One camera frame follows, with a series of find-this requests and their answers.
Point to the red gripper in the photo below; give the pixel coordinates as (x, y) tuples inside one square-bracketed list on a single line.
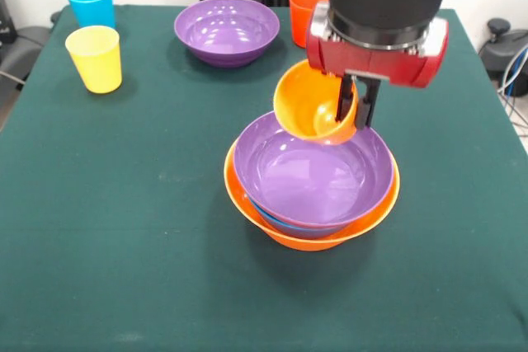
[(371, 59)]

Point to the orange cup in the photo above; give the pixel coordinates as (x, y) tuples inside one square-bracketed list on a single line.
[(301, 100)]

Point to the purple bowl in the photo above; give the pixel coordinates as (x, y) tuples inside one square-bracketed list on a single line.
[(227, 26), (313, 183)]

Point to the large blue bowl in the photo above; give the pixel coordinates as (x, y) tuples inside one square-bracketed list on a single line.
[(274, 222)]

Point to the red cup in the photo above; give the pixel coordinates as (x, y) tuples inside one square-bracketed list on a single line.
[(299, 18)]

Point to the large orange bowl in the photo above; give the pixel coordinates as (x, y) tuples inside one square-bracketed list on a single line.
[(243, 199)]

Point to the black floor base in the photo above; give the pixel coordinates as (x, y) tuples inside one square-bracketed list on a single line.
[(507, 47)]

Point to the yellow cup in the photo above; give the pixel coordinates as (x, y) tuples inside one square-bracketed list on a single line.
[(97, 59)]

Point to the blue cup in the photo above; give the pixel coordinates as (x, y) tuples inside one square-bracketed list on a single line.
[(92, 6)]

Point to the dark green tablecloth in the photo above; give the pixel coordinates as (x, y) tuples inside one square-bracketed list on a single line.
[(123, 286)]

